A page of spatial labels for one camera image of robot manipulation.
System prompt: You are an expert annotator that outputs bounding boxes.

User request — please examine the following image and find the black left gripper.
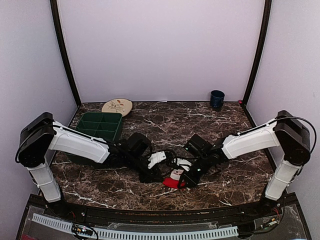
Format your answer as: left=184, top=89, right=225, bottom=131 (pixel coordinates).
left=124, top=152, right=164, bottom=183

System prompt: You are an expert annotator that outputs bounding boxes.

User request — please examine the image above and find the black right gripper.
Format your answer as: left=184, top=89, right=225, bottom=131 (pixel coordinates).
left=177, top=153, right=212, bottom=189

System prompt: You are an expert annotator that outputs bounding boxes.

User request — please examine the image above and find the green plastic divider tray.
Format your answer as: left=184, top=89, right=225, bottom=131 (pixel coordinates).
left=66, top=112, right=123, bottom=169

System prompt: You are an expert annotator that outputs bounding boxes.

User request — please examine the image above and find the red Santa Christmas sock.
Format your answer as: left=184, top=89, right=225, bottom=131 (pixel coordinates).
left=162, top=169, right=184, bottom=189

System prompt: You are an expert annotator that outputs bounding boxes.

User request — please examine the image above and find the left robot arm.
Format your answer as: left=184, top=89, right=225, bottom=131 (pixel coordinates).
left=15, top=112, right=166, bottom=218

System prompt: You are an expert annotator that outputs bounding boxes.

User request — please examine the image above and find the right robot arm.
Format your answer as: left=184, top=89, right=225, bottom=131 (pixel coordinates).
left=177, top=110, right=316, bottom=217

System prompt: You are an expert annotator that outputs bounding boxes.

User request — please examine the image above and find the beige decorated plate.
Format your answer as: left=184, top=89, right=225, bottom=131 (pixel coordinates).
left=101, top=98, right=133, bottom=117

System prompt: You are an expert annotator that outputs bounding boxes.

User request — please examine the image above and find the dark blue mug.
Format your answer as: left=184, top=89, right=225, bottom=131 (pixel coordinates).
left=210, top=90, right=225, bottom=112

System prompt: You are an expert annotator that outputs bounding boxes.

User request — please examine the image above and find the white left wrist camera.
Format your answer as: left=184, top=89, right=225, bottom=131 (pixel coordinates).
left=147, top=151, right=167, bottom=169

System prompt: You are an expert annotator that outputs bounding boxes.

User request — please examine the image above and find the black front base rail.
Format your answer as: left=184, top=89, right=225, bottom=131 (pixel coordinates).
left=44, top=195, right=286, bottom=225

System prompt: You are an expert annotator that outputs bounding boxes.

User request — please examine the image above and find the white slotted cable duct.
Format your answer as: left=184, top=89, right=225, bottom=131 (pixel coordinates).
left=31, top=213, right=239, bottom=240

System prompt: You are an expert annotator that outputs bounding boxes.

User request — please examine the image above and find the right black frame post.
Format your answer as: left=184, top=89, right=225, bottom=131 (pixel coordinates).
left=242, top=0, right=272, bottom=107

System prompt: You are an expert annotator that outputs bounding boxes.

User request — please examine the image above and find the black frame post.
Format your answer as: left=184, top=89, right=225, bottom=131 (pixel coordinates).
left=49, top=0, right=82, bottom=108
left=242, top=0, right=272, bottom=107

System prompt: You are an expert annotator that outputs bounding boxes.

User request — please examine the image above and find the left black frame post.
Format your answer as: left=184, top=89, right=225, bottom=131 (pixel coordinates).
left=49, top=0, right=82, bottom=108

